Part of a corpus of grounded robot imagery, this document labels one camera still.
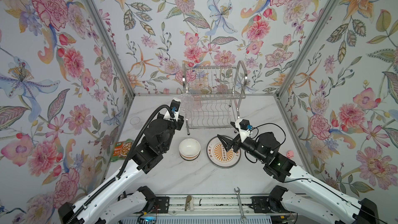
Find small pink toy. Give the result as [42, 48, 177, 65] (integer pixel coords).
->
[286, 150, 294, 159]

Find silver open-end wrench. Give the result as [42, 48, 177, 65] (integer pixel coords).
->
[234, 187, 247, 224]

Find clear ribbed glass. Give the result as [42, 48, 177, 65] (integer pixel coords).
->
[180, 93, 194, 115]

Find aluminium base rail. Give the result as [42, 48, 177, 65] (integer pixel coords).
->
[76, 193, 343, 217]

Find small clear glass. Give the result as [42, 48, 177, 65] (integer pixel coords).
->
[130, 117, 144, 130]

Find orange bowl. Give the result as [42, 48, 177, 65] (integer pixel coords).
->
[179, 138, 201, 156]

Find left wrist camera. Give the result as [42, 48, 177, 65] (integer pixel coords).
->
[163, 98, 184, 121]

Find steel two-tier dish rack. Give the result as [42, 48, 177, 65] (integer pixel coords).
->
[182, 61, 248, 135]

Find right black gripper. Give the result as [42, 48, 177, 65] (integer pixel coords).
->
[218, 135, 266, 166]

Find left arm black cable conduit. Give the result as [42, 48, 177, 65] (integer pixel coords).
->
[65, 104, 175, 224]

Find small metal bracket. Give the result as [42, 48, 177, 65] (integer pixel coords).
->
[184, 195, 193, 212]

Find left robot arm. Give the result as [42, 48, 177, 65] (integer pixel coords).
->
[58, 113, 184, 224]

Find green snack packet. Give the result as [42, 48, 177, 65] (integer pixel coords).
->
[110, 139, 134, 162]

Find cream white bowl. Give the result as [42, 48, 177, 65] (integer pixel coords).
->
[180, 153, 200, 161]

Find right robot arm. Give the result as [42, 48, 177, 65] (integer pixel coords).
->
[217, 132, 381, 224]

